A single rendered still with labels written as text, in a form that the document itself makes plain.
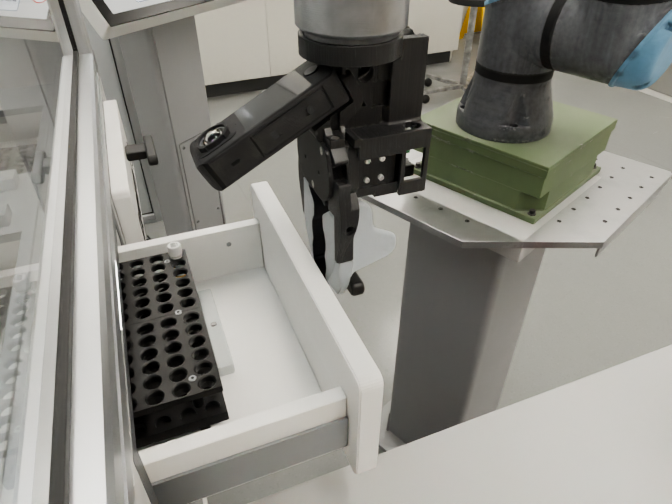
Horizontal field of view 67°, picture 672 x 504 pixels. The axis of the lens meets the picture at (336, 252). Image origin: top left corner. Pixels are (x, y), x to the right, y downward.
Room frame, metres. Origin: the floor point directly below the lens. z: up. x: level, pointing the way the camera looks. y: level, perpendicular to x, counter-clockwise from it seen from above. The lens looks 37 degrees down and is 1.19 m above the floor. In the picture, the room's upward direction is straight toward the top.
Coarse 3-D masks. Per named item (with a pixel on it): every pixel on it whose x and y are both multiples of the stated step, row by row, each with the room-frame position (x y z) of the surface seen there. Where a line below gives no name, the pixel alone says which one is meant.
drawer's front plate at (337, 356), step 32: (256, 192) 0.46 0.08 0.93; (288, 224) 0.40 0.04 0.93; (288, 256) 0.35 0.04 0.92; (288, 288) 0.36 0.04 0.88; (320, 288) 0.30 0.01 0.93; (320, 320) 0.28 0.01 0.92; (320, 352) 0.28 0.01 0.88; (352, 352) 0.24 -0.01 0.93; (320, 384) 0.28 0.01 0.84; (352, 384) 0.22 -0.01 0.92; (352, 416) 0.22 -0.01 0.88; (352, 448) 0.22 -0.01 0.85
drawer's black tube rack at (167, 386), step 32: (160, 256) 0.38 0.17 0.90; (128, 288) 0.34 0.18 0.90; (160, 288) 0.34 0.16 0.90; (128, 320) 0.30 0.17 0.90; (160, 320) 0.30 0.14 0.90; (192, 320) 0.33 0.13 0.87; (128, 352) 0.26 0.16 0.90; (160, 352) 0.26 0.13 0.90; (160, 384) 0.23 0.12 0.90; (192, 384) 0.23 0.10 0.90; (160, 416) 0.23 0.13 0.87; (192, 416) 0.23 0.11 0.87; (224, 416) 0.23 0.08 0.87
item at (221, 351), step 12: (204, 300) 0.38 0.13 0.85; (204, 312) 0.36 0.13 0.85; (216, 312) 0.36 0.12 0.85; (216, 324) 0.34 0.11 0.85; (216, 336) 0.33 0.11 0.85; (216, 348) 0.32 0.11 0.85; (228, 348) 0.32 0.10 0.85; (216, 360) 0.30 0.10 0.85; (228, 360) 0.30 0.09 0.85; (228, 372) 0.29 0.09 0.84
